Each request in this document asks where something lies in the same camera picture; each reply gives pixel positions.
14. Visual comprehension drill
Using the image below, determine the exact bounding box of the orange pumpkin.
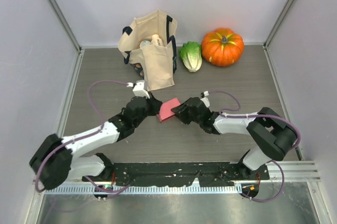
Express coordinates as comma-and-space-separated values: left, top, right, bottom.
201, 28, 244, 67

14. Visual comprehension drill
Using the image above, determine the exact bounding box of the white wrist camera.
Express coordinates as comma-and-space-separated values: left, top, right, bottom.
201, 90, 210, 108
126, 80, 150, 99

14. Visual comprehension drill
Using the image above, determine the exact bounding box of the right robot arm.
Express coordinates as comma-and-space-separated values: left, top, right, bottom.
171, 97, 301, 179

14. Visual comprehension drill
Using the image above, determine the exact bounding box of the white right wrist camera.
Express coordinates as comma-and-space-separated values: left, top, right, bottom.
201, 90, 210, 108

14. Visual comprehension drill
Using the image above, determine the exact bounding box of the beige canvas tote bag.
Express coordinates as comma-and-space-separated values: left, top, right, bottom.
118, 9, 177, 91

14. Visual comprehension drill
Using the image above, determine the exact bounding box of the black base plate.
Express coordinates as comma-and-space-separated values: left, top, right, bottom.
89, 162, 270, 187

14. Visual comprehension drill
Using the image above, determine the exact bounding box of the slotted cable duct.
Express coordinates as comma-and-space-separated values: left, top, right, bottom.
45, 183, 242, 195

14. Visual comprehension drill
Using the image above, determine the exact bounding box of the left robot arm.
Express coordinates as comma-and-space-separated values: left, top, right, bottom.
29, 96, 162, 190

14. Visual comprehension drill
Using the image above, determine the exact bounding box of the beige bottle in bag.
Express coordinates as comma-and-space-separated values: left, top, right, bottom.
151, 34, 165, 47

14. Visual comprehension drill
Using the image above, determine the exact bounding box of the green lettuce toy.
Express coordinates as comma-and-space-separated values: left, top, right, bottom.
179, 41, 202, 73

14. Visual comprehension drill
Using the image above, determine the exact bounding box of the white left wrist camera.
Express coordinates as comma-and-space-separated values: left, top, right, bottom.
126, 80, 150, 99

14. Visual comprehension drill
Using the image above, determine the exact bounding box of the white round container in bag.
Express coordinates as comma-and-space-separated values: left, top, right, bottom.
140, 39, 152, 49

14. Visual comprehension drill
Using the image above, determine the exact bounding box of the pink paper box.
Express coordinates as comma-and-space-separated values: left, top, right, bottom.
157, 98, 181, 123

